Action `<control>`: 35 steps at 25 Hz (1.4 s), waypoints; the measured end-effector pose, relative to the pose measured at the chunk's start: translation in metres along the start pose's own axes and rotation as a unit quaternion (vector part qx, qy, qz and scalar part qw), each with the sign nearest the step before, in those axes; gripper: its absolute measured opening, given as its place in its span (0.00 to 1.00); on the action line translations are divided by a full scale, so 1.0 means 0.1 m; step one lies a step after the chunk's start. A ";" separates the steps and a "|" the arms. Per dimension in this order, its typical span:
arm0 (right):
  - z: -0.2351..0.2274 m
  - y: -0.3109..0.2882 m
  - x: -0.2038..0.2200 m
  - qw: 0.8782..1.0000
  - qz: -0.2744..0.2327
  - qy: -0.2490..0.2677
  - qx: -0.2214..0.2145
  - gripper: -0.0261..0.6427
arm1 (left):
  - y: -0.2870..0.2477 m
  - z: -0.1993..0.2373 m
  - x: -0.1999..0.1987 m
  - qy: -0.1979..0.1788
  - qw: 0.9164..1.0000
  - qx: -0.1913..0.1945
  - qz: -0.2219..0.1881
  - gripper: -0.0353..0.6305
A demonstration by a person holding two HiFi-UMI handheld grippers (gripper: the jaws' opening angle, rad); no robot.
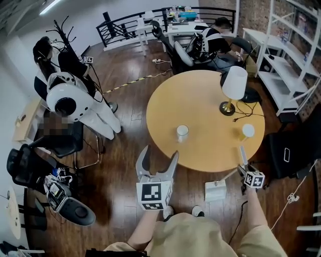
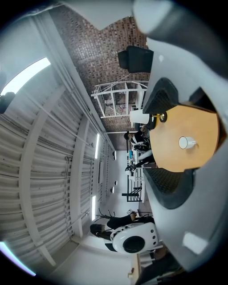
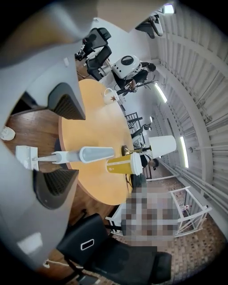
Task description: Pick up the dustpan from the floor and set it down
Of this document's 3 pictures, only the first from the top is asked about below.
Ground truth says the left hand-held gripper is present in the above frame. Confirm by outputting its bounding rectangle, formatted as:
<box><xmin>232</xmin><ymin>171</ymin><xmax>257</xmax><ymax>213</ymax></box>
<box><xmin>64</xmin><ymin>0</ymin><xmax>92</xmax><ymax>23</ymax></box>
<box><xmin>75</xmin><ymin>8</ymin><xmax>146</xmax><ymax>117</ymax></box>
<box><xmin>136</xmin><ymin>145</ymin><xmax>180</xmax><ymax>211</ymax></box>

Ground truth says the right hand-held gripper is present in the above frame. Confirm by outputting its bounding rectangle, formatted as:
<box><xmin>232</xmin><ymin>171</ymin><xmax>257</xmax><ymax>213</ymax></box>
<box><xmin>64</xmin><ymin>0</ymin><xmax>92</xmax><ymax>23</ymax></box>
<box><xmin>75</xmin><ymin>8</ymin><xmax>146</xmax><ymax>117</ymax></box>
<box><xmin>237</xmin><ymin>146</ymin><xmax>266</xmax><ymax>194</ymax></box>

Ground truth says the person's left forearm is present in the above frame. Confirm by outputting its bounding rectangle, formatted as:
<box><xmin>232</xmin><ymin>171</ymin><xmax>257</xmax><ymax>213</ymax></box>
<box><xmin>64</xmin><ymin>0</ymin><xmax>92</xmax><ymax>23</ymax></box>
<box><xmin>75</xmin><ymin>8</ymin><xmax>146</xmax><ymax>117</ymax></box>
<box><xmin>127</xmin><ymin>208</ymin><xmax>165</xmax><ymax>249</ymax></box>

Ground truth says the person's right forearm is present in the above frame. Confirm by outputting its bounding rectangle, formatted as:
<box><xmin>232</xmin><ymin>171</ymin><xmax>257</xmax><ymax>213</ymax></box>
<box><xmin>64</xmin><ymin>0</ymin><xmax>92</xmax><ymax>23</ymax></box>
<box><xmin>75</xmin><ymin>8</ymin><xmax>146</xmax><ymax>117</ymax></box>
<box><xmin>244</xmin><ymin>187</ymin><xmax>271</xmax><ymax>232</ymax></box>

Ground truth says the yellow black striped floor strip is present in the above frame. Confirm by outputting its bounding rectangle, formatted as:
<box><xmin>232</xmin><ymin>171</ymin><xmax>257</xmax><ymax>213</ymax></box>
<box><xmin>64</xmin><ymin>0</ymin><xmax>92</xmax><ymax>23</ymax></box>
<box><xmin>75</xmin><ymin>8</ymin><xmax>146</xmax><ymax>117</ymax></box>
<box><xmin>102</xmin><ymin>75</ymin><xmax>153</xmax><ymax>95</ymax></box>

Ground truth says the yellow cup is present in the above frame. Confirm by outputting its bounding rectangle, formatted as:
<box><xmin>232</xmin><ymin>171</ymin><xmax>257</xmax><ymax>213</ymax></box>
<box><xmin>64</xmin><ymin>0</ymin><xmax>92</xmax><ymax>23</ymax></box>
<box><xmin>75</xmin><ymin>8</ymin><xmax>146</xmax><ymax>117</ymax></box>
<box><xmin>237</xmin><ymin>123</ymin><xmax>255</xmax><ymax>142</ymax></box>

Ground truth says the black fabric chair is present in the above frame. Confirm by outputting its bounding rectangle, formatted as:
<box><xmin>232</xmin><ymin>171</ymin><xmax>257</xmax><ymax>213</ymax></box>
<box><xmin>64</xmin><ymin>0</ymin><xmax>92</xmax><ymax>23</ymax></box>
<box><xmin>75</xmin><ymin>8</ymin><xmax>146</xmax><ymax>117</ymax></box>
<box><xmin>265</xmin><ymin>125</ymin><xmax>321</xmax><ymax>180</ymax></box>

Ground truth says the clear glass cup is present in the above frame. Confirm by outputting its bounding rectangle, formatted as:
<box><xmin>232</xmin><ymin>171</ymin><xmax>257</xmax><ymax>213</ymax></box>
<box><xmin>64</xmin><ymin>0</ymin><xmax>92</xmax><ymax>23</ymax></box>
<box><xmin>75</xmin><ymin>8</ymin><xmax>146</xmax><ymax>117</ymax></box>
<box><xmin>176</xmin><ymin>124</ymin><xmax>190</xmax><ymax>144</ymax></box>

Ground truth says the person's left white shoe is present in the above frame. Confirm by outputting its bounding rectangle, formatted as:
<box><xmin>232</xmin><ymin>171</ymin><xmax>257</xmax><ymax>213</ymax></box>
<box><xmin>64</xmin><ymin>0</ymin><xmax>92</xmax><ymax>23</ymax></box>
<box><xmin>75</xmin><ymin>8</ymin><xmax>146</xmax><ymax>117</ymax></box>
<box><xmin>163</xmin><ymin>205</ymin><xmax>175</xmax><ymax>222</ymax></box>

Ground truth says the person's white shoe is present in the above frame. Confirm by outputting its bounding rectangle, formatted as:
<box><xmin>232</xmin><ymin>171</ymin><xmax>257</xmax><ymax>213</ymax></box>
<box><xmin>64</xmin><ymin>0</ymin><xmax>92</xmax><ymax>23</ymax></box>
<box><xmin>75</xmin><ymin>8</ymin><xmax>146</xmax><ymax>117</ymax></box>
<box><xmin>192</xmin><ymin>205</ymin><xmax>205</xmax><ymax>218</ymax></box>
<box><xmin>163</xmin><ymin>205</ymin><xmax>175</xmax><ymax>222</ymax></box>

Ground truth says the person's right white shoe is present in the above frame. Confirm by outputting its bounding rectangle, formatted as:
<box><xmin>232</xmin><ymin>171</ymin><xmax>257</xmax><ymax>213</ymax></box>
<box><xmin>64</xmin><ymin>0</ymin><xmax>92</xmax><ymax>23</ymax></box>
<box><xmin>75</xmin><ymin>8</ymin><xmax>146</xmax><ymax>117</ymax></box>
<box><xmin>192</xmin><ymin>205</ymin><xmax>205</xmax><ymax>218</ymax></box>

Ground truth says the round wooden table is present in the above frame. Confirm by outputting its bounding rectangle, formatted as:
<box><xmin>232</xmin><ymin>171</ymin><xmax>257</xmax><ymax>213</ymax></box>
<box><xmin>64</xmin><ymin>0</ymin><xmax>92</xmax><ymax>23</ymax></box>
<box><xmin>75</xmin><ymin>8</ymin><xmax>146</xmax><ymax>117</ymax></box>
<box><xmin>146</xmin><ymin>70</ymin><xmax>266</xmax><ymax>173</ymax></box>

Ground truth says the white shade brass table lamp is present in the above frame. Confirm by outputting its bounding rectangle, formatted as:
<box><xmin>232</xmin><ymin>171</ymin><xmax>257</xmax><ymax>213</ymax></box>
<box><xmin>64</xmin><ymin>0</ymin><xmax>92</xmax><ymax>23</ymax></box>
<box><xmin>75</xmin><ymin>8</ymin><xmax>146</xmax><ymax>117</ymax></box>
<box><xmin>219</xmin><ymin>65</ymin><xmax>248</xmax><ymax>116</ymax></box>

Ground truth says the person's beige clothing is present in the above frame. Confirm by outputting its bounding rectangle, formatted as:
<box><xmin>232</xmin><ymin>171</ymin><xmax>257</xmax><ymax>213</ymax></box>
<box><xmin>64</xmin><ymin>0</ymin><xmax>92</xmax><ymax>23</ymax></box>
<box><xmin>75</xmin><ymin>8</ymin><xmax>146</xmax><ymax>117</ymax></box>
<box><xmin>103</xmin><ymin>212</ymin><xmax>289</xmax><ymax>257</ymax></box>

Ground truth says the cardboard box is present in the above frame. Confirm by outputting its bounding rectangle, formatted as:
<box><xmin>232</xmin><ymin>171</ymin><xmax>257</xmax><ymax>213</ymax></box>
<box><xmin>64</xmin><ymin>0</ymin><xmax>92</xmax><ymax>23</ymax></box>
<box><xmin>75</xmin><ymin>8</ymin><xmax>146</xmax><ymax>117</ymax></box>
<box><xmin>246</xmin><ymin>57</ymin><xmax>258</xmax><ymax>74</ymax></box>

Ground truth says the black metal-legged chair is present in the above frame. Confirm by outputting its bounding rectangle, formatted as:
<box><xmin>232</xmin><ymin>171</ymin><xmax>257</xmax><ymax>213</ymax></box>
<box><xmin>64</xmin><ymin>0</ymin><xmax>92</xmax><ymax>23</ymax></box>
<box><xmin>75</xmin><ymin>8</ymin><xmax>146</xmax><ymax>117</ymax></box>
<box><xmin>32</xmin><ymin>120</ymin><xmax>104</xmax><ymax>169</ymax></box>

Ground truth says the grey headset device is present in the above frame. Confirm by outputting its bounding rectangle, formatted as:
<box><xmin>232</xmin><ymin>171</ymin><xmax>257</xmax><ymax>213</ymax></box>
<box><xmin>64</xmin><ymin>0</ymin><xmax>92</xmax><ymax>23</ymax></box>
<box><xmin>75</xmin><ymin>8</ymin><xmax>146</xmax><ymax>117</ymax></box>
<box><xmin>43</xmin><ymin>175</ymin><xmax>96</xmax><ymax>226</ymax></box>

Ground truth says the white shelving unit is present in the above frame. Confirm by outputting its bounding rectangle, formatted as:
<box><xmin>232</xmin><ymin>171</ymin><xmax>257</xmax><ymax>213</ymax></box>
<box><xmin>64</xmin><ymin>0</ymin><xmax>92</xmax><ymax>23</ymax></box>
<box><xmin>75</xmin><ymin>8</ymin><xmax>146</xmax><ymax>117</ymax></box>
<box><xmin>242</xmin><ymin>0</ymin><xmax>321</xmax><ymax>117</ymax></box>

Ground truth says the white round-headed robot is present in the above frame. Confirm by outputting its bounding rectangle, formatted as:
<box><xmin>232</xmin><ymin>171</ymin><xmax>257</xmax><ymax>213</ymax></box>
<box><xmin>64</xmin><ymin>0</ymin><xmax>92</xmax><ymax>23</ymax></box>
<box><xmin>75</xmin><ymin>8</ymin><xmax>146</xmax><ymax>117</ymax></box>
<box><xmin>46</xmin><ymin>72</ymin><xmax>123</xmax><ymax>140</ymax></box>

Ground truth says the black office chair white cushion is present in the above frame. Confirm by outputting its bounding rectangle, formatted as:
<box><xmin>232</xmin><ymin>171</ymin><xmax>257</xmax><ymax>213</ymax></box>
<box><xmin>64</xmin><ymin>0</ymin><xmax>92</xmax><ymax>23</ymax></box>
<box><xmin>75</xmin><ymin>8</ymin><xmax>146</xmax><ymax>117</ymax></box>
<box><xmin>149</xmin><ymin>20</ymin><xmax>199</xmax><ymax>75</ymax></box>

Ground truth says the black mesh office chair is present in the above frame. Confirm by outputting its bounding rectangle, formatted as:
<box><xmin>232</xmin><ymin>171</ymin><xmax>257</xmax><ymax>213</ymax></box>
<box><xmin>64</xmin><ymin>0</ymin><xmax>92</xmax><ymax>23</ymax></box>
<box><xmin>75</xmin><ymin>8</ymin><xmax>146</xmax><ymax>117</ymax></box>
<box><xmin>6</xmin><ymin>144</ymin><xmax>59</xmax><ymax>189</ymax></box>

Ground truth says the small white desk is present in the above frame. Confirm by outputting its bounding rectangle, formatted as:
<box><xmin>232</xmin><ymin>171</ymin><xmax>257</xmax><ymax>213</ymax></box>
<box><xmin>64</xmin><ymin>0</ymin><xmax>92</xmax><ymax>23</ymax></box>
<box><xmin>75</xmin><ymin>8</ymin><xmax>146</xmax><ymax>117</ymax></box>
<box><xmin>136</xmin><ymin>17</ymin><xmax>167</xmax><ymax>56</ymax></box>

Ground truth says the light wooden shelf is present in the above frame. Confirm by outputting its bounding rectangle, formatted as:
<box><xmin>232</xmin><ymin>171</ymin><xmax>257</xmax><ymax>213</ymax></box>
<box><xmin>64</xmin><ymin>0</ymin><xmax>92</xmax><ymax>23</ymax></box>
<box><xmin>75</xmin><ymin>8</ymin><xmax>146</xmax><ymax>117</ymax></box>
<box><xmin>13</xmin><ymin>97</ymin><xmax>49</xmax><ymax>144</ymax></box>

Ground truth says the white desk with clutter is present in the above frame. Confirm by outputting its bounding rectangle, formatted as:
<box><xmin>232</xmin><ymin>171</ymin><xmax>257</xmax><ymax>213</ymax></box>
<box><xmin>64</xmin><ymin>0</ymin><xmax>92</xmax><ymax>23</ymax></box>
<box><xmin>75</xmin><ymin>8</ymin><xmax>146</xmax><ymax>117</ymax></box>
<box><xmin>166</xmin><ymin>21</ymin><xmax>209</xmax><ymax>46</ymax></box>

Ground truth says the black metal railing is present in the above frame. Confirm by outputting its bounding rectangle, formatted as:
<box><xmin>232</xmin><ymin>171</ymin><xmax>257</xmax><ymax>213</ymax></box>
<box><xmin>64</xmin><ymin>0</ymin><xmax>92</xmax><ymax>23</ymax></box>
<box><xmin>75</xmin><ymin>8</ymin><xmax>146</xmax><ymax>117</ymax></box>
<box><xmin>95</xmin><ymin>7</ymin><xmax>238</xmax><ymax>48</ymax></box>

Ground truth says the small white round table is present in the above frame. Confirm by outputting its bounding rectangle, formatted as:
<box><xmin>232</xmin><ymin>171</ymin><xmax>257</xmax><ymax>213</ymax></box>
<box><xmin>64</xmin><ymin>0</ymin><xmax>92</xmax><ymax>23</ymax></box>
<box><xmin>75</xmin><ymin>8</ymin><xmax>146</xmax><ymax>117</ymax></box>
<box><xmin>4</xmin><ymin>185</ymin><xmax>23</xmax><ymax>240</ymax></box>

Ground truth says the black coat rack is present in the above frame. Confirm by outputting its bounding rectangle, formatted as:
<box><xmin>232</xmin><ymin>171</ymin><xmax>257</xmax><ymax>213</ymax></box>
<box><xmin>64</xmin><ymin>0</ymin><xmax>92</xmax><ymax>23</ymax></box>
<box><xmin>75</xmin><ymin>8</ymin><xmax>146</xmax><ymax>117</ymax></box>
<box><xmin>46</xmin><ymin>16</ymin><xmax>119</xmax><ymax>114</ymax></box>

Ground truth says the ceiling light strip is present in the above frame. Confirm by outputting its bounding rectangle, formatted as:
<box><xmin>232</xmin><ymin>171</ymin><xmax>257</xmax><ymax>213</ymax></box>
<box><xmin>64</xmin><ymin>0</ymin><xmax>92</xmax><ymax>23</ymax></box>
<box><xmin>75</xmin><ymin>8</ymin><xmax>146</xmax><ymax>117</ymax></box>
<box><xmin>38</xmin><ymin>0</ymin><xmax>62</xmax><ymax>15</ymax></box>

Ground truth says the black lamp cable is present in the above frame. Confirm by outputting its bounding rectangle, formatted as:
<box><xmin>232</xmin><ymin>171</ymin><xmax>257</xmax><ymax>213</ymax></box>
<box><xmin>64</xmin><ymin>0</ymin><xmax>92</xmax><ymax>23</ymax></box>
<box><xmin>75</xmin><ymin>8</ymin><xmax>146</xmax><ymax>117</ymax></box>
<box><xmin>233</xmin><ymin>100</ymin><xmax>264</xmax><ymax>123</ymax></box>

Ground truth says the white rope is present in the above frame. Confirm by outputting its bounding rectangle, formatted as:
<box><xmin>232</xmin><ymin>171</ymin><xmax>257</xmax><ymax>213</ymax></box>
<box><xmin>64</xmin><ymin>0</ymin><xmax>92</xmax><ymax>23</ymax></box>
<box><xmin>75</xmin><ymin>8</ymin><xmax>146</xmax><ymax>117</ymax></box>
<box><xmin>270</xmin><ymin>160</ymin><xmax>318</xmax><ymax>231</ymax></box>

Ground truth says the black floor cable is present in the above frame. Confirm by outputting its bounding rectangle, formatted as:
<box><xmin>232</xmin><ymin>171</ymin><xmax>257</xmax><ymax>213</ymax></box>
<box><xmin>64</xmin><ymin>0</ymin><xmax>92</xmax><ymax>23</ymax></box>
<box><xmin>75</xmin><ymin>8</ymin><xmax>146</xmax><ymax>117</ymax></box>
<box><xmin>227</xmin><ymin>200</ymin><xmax>249</xmax><ymax>246</ymax></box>

